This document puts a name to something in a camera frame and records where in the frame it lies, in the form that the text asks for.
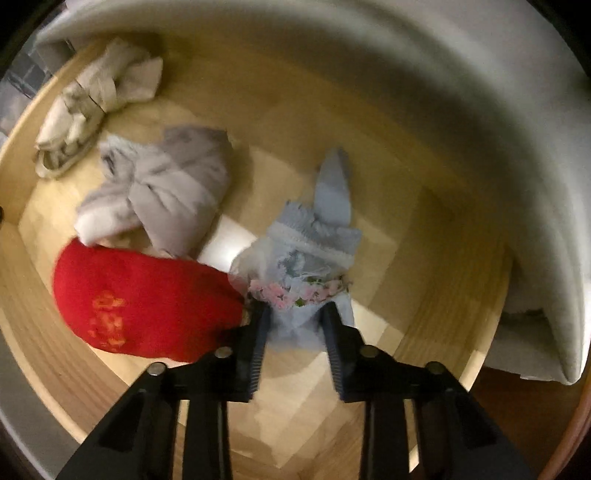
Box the blue floral lace sock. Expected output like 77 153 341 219
228 148 362 351

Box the wooden top drawer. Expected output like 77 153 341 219
1 34 512 479

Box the red embroidered underwear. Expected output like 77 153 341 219
52 239 243 363

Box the taupe knotted underwear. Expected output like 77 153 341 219
74 124 232 257

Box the grey drawer cabinet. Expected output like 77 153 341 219
0 0 591 480

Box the orange wooden furniture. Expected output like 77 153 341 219
538 359 590 479

